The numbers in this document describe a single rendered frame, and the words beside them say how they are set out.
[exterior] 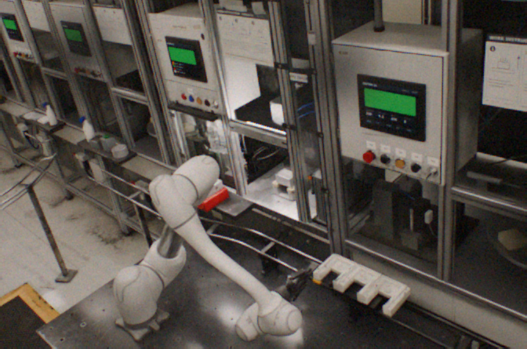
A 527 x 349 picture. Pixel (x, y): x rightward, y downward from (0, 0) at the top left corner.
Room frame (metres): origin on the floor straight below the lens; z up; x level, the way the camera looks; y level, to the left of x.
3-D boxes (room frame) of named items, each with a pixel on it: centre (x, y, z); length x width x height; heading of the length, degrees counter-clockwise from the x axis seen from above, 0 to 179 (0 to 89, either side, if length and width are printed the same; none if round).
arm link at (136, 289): (1.76, 0.65, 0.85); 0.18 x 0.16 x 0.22; 147
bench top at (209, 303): (1.59, 0.26, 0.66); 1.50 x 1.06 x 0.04; 42
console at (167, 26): (2.50, 0.22, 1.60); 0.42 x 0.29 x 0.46; 42
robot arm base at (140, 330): (1.73, 0.64, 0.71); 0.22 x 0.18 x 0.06; 42
